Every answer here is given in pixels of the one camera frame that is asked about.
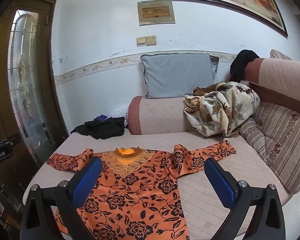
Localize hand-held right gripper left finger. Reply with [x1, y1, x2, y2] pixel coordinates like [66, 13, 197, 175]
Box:
[19, 156, 103, 240]

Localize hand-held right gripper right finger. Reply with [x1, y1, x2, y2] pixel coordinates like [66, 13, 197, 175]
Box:
[204, 157, 287, 240]

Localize orange floral shirt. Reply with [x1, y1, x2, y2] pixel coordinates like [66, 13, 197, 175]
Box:
[46, 141, 237, 240]

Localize pile of black clothes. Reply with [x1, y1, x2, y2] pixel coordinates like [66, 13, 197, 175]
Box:
[70, 116, 125, 140]

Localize large striped floral cushion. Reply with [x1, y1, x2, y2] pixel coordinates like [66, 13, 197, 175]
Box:
[239, 102, 300, 194]

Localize cream floral blanket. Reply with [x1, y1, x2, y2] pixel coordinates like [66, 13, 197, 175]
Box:
[184, 82, 261, 138]

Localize wooden door with glass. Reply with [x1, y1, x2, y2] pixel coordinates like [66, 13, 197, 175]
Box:
[0, 0, 68, 240]

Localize clear plastic bag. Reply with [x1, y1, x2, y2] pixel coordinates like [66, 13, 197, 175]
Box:
[115, 107, 129, 128]

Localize grey pillow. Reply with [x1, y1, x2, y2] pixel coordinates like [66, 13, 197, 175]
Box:
[140, 53, 219, 99]

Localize black garment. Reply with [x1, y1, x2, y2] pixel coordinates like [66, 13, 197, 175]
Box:
[230, 50, 260, 83]

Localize small striped cushion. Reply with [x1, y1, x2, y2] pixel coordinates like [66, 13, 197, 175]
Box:
[270, 49, 293, 60]

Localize small framed wall plaque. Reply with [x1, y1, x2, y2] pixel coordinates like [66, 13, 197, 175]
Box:
[137, 0, 176, 26]

